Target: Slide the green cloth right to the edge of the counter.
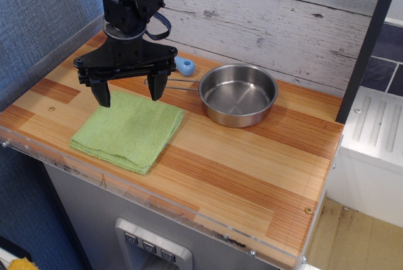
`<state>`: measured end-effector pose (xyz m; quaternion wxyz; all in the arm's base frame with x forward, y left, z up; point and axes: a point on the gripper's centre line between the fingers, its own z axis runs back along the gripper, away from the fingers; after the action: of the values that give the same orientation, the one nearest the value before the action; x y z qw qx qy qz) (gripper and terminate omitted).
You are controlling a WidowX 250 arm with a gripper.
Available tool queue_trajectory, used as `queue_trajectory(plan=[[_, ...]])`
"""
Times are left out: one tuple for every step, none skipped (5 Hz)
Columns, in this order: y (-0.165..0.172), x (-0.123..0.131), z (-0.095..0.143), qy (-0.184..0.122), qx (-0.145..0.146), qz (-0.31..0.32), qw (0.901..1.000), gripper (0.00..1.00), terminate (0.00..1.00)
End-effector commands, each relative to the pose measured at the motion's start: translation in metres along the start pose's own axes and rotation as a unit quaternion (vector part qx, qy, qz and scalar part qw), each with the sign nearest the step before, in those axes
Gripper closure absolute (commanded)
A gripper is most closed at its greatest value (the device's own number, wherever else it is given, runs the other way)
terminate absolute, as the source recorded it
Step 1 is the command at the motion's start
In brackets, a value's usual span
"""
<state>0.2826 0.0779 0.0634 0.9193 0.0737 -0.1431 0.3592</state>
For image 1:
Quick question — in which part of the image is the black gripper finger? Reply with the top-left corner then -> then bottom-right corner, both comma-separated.
89,77 -> 111,108
147,70 -> 167,101

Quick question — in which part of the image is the steel pan with wire handle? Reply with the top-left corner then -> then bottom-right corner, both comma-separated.
144,64 -> 280,128

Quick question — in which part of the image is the green cloth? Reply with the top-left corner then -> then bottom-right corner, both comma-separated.
69,91 -> 183,175

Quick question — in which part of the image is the white ribbed appliance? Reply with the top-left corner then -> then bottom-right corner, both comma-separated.
326,87 -> 402,227

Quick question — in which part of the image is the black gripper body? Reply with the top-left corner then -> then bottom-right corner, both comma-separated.
74,36 -> 178,86

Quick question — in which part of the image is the dark right shelf post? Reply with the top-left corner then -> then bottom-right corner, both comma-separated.
336,0 -> 392,124

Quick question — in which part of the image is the grey cabinet with dispenser panel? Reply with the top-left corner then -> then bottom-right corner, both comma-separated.
45,165 -> 304,269

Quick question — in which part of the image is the blue grey measuring scoop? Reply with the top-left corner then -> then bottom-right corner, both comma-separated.
174,56 -> 195,77

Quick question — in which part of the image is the yellow object bottom left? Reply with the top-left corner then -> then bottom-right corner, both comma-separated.
8,258 -> 39,270

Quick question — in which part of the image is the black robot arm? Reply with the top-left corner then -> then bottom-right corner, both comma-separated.
74,0 -> 178,107

